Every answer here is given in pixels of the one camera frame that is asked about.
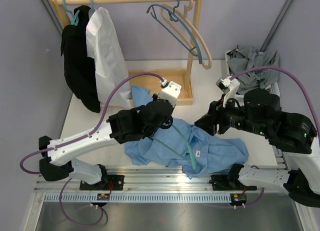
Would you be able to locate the black shirt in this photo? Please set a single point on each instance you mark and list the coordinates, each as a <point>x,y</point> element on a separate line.
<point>79,69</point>

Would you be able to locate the wooden hanger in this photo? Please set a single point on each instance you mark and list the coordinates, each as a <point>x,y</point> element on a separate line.
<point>186,33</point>

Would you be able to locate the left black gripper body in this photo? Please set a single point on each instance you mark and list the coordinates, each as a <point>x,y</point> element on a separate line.
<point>167,122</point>

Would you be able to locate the wooden clothes rack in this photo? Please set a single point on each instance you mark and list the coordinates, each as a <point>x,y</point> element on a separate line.
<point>181,76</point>

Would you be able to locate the light blue shirt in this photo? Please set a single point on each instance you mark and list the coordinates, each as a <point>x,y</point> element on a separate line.
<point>212,153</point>

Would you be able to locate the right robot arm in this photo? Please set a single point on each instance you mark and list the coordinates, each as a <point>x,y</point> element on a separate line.
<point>292,133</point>

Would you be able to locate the aluminium mounting rail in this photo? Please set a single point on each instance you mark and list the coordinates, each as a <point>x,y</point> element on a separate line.
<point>129,185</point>

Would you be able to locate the teal hanger of white shirt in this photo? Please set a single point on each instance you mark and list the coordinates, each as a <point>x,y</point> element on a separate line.
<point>92,5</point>

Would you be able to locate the white shirt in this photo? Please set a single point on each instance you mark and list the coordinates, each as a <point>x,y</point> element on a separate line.
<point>103,46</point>

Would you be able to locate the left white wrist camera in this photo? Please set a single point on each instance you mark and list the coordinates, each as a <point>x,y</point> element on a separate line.
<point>170,91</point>

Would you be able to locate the teal hanger of black shirt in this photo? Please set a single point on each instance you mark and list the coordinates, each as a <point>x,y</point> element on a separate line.
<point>75,16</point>

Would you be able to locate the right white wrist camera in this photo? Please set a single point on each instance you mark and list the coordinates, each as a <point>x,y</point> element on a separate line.
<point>229,87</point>

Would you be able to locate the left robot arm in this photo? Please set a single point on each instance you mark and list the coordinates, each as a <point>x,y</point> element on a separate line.
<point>61,159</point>

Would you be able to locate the blue-grey hanger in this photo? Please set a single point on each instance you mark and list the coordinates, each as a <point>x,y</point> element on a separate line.
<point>155,12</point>

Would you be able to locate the white plastic basket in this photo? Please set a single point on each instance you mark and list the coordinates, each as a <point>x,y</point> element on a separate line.
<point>273,88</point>

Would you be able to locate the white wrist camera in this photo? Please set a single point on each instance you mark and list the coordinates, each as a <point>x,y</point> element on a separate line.
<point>229,87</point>
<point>170,91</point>

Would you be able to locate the grey shirt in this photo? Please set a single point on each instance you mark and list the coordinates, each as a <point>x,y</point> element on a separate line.
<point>241,59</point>

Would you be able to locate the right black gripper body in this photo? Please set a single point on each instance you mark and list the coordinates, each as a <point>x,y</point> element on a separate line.
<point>230,116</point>

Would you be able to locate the teal hanger of blue shirt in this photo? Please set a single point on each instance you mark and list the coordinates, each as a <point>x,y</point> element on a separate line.
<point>181,155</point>

